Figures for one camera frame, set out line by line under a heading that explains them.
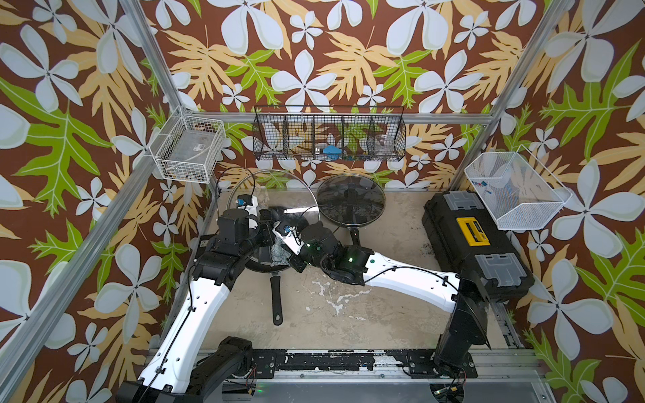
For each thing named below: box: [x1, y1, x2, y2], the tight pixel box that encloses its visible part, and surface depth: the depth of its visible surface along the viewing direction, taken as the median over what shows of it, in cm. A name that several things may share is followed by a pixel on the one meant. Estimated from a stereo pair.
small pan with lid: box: [317, 173, 387, 247], surface depth 121 cm
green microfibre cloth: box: [270, 235, 292, 266], surface depth 71 cm
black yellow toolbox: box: [421, 190, 535, 303], surface depth 84 cm
